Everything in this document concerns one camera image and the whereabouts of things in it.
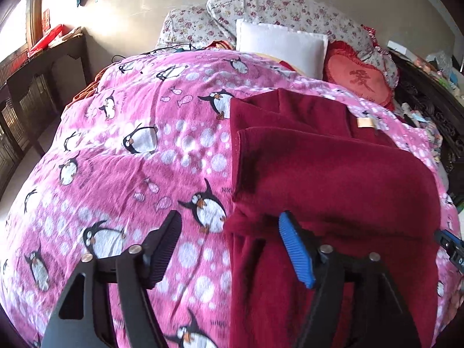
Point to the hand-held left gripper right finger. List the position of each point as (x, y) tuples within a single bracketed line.
[(297, 250)]

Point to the dark red sweater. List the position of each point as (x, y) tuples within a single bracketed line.
[(326, 203)]

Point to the dark carved wooden nightstand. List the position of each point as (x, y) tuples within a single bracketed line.
[(431, 105)]

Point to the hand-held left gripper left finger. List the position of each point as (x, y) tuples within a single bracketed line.
[(165, 246)]

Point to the pink penguin print blanket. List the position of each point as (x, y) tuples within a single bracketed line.
[(123, 174)]

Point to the dark wooden side table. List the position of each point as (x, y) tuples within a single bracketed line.
[(36, 79)]

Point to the floral folded quilt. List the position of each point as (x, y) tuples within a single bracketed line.
[(275, 16)]

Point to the white pillow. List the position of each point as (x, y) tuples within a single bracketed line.
[(281, 45)]

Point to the red heart-shaped cushion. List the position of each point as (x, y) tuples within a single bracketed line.
[(357, 76)]

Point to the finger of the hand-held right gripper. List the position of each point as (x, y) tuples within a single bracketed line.
[(449, 244)]

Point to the red box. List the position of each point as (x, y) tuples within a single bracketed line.
[(45, 39)]

